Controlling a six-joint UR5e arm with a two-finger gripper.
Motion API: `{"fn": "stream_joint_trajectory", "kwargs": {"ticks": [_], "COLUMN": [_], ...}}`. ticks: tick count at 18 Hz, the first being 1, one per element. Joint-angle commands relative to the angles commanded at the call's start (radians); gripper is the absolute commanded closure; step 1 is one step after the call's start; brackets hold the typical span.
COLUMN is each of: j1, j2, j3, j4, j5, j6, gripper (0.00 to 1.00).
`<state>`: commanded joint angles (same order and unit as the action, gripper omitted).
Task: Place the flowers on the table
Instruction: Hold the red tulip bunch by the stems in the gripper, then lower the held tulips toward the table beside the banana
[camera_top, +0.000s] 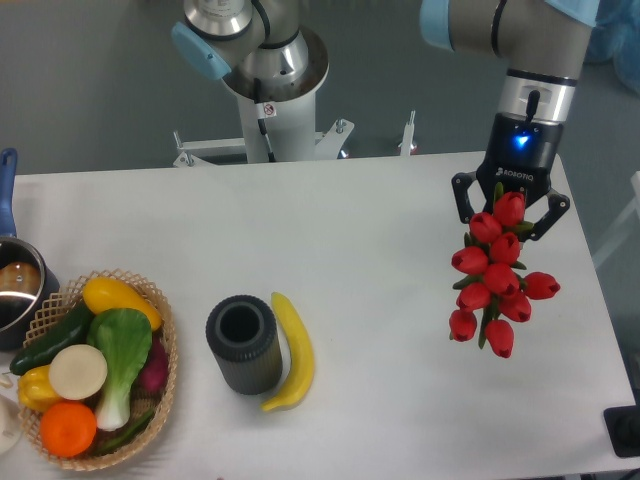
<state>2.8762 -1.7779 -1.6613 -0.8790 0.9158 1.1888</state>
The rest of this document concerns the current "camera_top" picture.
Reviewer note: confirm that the blue plastic cover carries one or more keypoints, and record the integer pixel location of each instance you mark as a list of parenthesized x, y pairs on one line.
[(615, 40)]

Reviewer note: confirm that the blue handled saucepan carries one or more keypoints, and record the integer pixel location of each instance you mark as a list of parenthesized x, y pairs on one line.
[(26, 280)]

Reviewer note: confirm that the yellow squash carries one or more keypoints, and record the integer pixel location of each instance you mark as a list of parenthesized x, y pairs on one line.
[(104, 293)]

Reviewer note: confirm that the black device at edge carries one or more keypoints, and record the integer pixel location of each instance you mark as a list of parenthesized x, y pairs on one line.
[(623, 429)]

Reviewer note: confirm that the green chili pepper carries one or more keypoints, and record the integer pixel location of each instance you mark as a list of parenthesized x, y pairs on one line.
[(126, 436)]

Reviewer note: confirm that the green cucumber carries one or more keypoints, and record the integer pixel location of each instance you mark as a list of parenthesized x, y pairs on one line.
[(72, 329)]

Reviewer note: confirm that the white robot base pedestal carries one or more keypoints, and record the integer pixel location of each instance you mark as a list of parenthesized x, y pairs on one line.
[(274, 67)]

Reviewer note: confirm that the woven wicker basket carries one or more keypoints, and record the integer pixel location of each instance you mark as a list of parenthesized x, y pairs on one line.
[(155, 407)]

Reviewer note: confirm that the green bok choy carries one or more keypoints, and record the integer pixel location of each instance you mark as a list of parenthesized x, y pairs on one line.
[(124, 338)]

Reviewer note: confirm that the orange fruit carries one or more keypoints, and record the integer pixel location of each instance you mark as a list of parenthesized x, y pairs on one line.
[(68, 429)]

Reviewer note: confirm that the white round object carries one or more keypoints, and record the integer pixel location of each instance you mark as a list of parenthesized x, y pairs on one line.
[(10, 422)]

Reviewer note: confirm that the purple red onion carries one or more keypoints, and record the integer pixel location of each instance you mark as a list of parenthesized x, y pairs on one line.
[(153, 376)]

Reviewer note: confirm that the red tulip flower bouquet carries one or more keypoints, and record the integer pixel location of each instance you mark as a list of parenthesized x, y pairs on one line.
[(493, 294)]

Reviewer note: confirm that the yellow bell pepper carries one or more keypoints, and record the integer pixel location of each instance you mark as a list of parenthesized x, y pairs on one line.
[(35, 390)]

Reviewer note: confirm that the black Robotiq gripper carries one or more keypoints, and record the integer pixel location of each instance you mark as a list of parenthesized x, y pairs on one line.
[(520, 156)]

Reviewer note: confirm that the yellow plastic banana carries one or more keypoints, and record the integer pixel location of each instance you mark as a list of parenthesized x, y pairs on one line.
[(302, 359)]

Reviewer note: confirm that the white round radish slice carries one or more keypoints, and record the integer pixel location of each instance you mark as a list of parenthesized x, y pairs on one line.
[(78, 372)]

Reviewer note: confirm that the dark grey ribbed vase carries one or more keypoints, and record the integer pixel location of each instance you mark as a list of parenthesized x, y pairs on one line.
[(241, 332)]

